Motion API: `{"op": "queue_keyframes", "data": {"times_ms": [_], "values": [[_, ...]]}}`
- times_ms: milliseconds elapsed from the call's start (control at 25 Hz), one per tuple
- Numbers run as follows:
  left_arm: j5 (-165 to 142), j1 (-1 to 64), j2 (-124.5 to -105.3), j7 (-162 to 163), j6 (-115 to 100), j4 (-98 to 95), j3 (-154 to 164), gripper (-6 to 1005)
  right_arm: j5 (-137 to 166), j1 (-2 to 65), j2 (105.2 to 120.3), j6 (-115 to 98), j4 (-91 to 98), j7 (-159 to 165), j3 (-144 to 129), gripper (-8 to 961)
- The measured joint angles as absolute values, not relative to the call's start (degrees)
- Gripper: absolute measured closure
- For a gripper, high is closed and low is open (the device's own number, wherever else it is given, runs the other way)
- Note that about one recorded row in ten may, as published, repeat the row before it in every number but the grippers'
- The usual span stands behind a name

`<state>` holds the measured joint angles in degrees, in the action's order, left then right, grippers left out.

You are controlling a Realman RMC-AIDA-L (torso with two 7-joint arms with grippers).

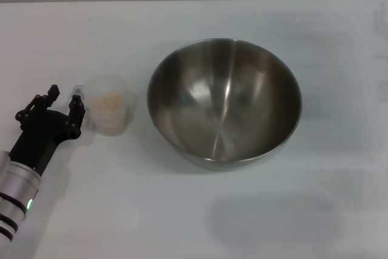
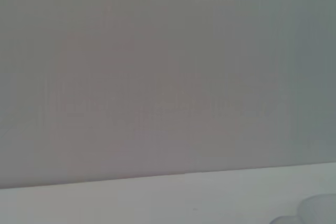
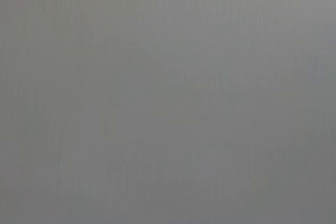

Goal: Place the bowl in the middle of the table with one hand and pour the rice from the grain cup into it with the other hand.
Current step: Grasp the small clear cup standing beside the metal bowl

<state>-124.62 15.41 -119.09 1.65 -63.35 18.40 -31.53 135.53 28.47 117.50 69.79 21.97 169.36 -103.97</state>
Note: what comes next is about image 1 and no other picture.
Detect stainless steel mixing bowl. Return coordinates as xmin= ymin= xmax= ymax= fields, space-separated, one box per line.
xmin=147 ymin=38 xmax=303 ymax=172

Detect white rice grains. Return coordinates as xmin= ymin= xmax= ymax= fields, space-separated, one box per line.
xmin=90 ymin=92 xmax=125 ymax=116

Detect clear plastic measuring cup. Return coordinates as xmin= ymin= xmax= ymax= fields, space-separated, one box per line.
xmin=72 ymin=73 xmax=139 ymax=136

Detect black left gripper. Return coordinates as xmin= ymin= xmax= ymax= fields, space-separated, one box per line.
xmin=8 ymin=84 xmax=87 ymax=177

